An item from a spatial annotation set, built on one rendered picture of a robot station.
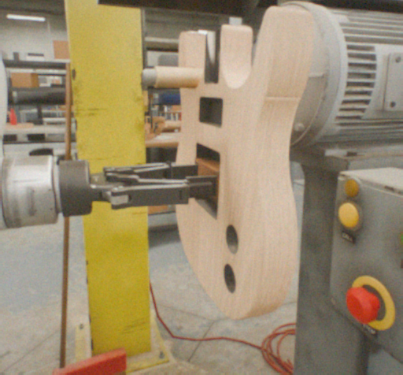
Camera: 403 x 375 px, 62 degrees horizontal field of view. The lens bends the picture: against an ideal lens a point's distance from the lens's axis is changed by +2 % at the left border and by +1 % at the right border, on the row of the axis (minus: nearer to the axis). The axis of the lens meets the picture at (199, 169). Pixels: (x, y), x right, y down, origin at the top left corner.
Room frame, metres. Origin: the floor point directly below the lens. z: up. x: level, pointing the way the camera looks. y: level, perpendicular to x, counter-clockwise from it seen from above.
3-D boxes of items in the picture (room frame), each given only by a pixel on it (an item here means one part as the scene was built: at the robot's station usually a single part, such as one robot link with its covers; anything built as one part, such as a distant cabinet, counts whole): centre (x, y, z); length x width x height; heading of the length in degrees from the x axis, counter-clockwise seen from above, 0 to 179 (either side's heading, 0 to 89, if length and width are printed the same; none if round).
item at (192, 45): (0.62, 0.01, 1.28); 0.07 x 0.04 x 0.10; 20
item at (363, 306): (0.36, -0.20, 0.97); 0.04 x 0.04 x 0.04; 20
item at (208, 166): (0.51, -0.02, 1.10); 0.10 x 0.03 x 0.05; 20
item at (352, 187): (0.41, -0.19, 1.10); 0.03 x 0.01 x 0.03; 20
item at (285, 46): (0.38, -0.08, 1.26); 0.07 x 0.04 x 0.09; 20
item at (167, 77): (0.58, -0.01, 1.25); 0.18 x 0.03 x 0.03; 110
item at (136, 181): (0.44, 0.07, 1.10); 0.11 x 0.01 x 0.04; 89
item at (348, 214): (0.41, -0.19, 1.07); 0.03 x 0.01 x 0.03; 20
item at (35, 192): (0.42, 0.21, 1.10); 0.09 x 0.06 x 0.09; 20
